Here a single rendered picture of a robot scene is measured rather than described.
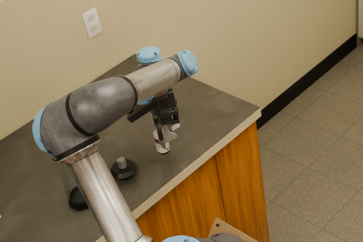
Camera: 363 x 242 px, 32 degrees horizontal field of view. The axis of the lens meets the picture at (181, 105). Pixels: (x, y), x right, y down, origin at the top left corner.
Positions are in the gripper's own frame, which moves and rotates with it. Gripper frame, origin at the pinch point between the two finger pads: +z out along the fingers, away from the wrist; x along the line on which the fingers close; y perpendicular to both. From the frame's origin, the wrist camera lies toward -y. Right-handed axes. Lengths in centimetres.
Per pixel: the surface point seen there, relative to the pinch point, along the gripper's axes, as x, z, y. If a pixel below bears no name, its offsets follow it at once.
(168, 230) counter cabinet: -11.8, 30.1, -4.2
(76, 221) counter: -21.8, 7.4, -30.5
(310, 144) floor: 97, 101, 74
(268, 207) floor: 57, 101, 42
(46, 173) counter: 3.9, 7.4, -41.6
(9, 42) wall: 43, -25, -48
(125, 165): -5.3, 2.9, -13.4
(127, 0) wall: 77, -15, -5
